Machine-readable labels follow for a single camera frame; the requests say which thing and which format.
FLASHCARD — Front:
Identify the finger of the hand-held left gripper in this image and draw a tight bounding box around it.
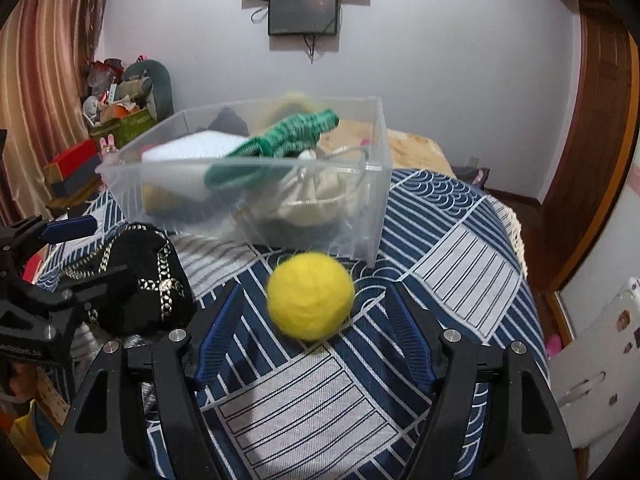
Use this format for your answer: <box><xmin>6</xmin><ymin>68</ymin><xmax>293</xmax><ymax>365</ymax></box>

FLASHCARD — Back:
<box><xmin>0</xmin><ymin>215</ymin><xmax>98</xmax><ymax>273</ymax></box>
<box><xmin>0</xmin><ymin>265</ymin><xmax>137</xmax><ymax>332</ymax></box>

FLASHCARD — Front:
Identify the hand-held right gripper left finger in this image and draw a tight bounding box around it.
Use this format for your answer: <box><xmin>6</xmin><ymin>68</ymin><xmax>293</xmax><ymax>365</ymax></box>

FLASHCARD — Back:
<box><xmin>49</xmin><ymin>284</ymin><xmax>246</xmax><ymax>480</ymax></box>

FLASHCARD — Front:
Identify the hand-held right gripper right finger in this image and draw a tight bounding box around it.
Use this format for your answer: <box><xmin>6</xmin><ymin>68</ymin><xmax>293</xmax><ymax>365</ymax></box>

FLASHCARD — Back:
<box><xmin>389</xmin><ymin>282</ymin><xmax>574</xmax><ymax>480</ymax></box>

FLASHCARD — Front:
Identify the black patterned pouch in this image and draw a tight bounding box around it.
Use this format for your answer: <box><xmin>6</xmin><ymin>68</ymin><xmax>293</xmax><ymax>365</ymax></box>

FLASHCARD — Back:
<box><xmin>59</xmin><ymin>224</ymin><xmax>196</xmax><ymax>337</ymax></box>

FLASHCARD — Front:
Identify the yellow felt ball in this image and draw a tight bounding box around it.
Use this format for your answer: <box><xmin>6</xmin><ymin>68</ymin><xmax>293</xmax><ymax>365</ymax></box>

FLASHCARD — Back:
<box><xmin>266</xmin><ymin>252</ymin><xmax>356</xmax><ymax>343</ymax></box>

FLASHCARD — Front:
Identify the clear plastic storage box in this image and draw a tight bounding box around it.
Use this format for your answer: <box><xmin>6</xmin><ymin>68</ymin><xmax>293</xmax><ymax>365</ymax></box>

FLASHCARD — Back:
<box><xmin>96</xmin><ymin>95</ymin><xmax>392</xmax><ymax>272</ymax></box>

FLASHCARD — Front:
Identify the green knitted cloth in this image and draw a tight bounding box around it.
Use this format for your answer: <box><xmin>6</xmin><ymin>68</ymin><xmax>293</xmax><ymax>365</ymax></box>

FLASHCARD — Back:
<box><xmin>205</xmin><ymin>108</ymin><xmax>341</xmax><ymax>192</ymax></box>

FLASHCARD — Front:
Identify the person's left hand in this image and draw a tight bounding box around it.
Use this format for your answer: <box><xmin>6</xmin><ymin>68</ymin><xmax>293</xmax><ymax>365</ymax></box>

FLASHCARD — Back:
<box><xmin>0</xmin><ymin>360</ymin><xmax>43</xmax><ymax>411</ymax></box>

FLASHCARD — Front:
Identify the blue white patterned blanket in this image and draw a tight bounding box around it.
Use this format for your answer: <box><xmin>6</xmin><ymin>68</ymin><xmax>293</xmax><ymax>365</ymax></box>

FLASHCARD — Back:
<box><xmin>30</xmin><ymin>167</ymin><xmax>551</xmax><ymax>480</ymax></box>

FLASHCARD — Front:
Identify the red box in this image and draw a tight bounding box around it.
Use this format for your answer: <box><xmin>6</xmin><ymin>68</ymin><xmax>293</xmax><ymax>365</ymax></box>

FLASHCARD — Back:
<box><xmin>44</xmin><ymin>139</ymin><xmax>99</xmax><ymax>183</ymax></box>

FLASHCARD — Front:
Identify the green cardboard box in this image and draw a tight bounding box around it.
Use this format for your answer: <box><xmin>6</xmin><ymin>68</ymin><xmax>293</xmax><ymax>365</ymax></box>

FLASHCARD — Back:
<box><xmin>90</xmin><ymin>110</ymin><xmax>158</xmax><ymax>151</ymax></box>

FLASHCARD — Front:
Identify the white folded cloth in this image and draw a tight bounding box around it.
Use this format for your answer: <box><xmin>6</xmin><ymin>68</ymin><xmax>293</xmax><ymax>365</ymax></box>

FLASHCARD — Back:
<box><xmin>141</xmin><ymin>130</ymin><xmax>250</xmax><ymax>201</ymax></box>

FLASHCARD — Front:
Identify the striped brown curtain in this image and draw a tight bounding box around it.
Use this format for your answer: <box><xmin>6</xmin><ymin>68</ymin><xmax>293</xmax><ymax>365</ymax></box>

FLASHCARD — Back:
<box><xmin>0</xmin><ymin>0</ymin><xmax>126</xmax><ymax>226</ymax></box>

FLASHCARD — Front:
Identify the beige bed sheet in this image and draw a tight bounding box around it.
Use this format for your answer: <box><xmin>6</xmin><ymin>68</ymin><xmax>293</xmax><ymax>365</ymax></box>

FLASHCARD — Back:
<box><xmin>387</xmin><ymin>130</ymin><xmax>456</xmax><ymax>176</ymax></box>

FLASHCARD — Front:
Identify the white plastic chair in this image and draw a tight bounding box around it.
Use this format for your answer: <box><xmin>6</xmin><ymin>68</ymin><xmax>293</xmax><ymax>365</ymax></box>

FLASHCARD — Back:
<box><xmin>547</xmin><ymin>277</ymin><xmax>640</xmax><ymax>451</ymax></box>

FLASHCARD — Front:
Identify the dark grey cloth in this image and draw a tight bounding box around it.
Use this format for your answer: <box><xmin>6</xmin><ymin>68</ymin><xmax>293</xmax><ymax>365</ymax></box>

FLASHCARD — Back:
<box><xmin>207</xmin><ymin>107</ymin><xmax>250</xmax><ymax>137</ymax></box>

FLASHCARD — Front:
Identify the wooden door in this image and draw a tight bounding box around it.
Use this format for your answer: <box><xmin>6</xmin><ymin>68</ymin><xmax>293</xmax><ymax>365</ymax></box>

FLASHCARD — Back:
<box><xmin>540</xmin><ymin>0</ymin><xmax>636</xmax><ymax>291</ymax></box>

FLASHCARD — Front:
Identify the beige drawstring bag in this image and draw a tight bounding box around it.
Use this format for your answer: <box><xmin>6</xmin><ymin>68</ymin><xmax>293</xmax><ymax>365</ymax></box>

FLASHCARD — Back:
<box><xmin>272</xmin><ymin>147</ymin><xmax>368</xmax><ymax>228</ymax></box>

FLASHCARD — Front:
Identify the black wall box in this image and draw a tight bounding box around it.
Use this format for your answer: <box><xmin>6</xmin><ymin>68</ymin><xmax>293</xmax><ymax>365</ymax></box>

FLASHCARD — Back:
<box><xmin>268</xmin><ymin>0</ymin><xmax>342</xmax><ymax>37</ymax></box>

